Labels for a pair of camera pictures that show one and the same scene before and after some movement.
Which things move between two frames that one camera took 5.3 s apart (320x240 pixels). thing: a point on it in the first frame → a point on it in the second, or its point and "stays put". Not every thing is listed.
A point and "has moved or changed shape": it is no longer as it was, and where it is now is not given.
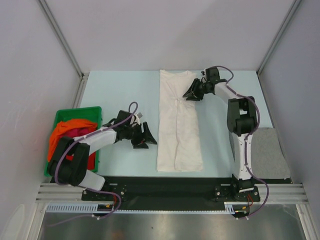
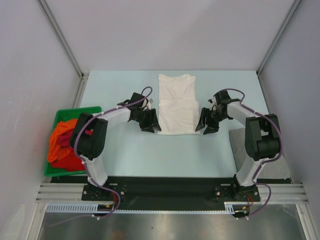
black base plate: x=178 y=193 stays put
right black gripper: x=191 y=90 → x=212 y=127
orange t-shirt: x=67 y=124 stays put
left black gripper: x=136 y=144 → x=152 y=123
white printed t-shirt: x=179 y=143 has moved or changed shape
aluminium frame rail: x=52 y=192 stays put
